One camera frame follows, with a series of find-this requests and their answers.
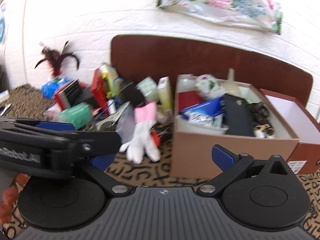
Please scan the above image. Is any dark red feather shuttlecock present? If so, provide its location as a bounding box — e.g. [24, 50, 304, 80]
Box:
[34, 40, 81, 77]

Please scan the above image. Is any blue medicine box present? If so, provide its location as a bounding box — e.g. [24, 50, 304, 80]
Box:
[180, 95, 226, 117]

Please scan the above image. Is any red key tag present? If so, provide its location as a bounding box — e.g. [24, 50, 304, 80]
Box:
[151, 129, 161, 146]

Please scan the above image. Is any yellow green slim box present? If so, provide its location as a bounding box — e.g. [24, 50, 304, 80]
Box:
[99, 72, 113, 98]

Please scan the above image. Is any blue tissue pack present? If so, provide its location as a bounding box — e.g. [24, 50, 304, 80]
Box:
[41, 77, 73, 98]

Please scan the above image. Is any black phone case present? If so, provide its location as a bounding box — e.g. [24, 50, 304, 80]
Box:
[223, 93, 255, 137]

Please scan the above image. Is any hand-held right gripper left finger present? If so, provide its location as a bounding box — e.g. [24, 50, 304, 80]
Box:
[71, 152, 131, 197]

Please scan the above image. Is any pink and white glove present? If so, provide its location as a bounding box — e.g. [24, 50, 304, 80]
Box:
[119, 101, 161, 163]

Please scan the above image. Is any blue wall sticker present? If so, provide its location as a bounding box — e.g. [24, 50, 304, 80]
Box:
[0, 2, 7, 46]

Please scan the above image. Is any green wet wipes packet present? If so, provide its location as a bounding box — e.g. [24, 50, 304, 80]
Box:
[58, 103, 92, 131]

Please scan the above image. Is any red and black box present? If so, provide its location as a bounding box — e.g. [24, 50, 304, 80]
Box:
[53, 79, 83, 111]

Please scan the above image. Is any white and blue packet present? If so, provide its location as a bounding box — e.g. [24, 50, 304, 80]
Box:
[187, 111, 223, 128]

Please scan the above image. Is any clear plastic cup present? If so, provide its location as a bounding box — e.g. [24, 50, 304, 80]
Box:
[176, 74, 198, 93]

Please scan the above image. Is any person's left hand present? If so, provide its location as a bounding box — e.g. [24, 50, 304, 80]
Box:
[0, 173, 28, 224]

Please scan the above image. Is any clear plastic funnel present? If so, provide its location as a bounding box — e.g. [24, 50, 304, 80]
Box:
[222, 68, 242, 96]

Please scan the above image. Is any brown patterned strap bag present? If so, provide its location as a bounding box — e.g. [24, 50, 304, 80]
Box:
[246, 101, 276, 138]

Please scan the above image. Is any brown wooden headboard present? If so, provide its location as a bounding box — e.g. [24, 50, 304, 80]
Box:
[111, 34, 314, 111]

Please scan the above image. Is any dark red card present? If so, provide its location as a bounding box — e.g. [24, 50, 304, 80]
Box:
[177, 91, 205, 111]

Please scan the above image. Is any letter printed brown blanket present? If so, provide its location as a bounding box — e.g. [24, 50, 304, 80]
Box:
[0, 84, 320, 240]

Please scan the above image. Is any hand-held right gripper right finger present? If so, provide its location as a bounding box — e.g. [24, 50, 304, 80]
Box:
[197, 144, 288, 197]

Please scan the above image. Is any printed cloth pouch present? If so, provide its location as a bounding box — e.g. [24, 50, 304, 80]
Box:
[194, 74, 225, 101]

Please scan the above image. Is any brown cardboard shoe box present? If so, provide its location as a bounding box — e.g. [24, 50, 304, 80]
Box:
[171, 74, 300, 180]

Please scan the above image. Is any tall red box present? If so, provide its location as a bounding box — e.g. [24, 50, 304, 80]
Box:
[90, 68, 110, 108]

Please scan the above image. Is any white and green slim box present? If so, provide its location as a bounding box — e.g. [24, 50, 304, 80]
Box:
[157, 77, 174, 111]

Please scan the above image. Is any floral plastic bag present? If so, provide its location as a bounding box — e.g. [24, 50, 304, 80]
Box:
[155, 0, 284, 35]

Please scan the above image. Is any red shoe box lid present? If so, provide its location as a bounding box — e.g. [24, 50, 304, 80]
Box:
[259, 88, 320, 175]

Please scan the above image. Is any clear plastic container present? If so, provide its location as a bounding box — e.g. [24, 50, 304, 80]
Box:
[115, 104, 137, 143]

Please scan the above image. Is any flat black box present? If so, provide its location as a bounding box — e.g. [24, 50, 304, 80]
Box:
[79, 87, 101, 108]

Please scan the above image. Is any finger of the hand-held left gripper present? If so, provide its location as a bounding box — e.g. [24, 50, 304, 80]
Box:
[49, 130, 123, 159]
[0, 116, 76, 133]

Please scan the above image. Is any black square box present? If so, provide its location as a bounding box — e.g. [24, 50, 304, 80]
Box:
[119, 80, 146, 108]

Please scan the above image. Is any pale green tape roll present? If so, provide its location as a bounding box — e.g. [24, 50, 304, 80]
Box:
[136, 77, 158, 101]

